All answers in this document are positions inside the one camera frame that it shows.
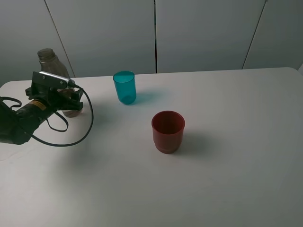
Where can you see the red plastic cup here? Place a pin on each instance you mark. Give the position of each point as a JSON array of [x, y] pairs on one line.
[[167, 131]]

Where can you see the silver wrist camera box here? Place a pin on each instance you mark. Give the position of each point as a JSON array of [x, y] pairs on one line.
[[50, 80]]

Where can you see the clear smoky plastic bottle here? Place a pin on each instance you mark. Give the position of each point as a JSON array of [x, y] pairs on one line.
[[50, 63]]

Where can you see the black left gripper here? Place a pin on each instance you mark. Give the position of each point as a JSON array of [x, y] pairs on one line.
[[68, 99]]

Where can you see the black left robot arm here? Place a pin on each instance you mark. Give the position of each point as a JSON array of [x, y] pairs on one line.
[[18, 122]]

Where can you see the teal translucent plastic cup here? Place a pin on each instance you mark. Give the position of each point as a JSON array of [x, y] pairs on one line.
[[124, 82]]

